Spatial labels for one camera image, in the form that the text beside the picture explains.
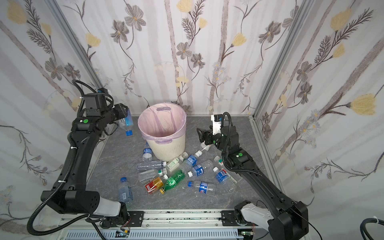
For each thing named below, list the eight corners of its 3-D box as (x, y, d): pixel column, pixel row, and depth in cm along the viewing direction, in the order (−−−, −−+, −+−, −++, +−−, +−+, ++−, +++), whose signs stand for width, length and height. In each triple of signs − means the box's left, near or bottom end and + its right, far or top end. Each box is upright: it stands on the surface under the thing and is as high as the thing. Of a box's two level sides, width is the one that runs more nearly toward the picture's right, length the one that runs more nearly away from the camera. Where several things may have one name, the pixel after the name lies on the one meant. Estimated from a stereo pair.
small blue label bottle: (193, 182, 88) (193, 179, 83) (188, 175, 91) (187, 171, 86) (205, 173, 92) (205, 169, 87) (199, 167, 95) (200, 162, 90)
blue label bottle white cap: (185, 173, 89) (185, 170, 87) (179, 165, 92) (178, 163, 90) (204, 157, 96) (204, 155, 93) (198, 151, 99) (198, 148, 96)
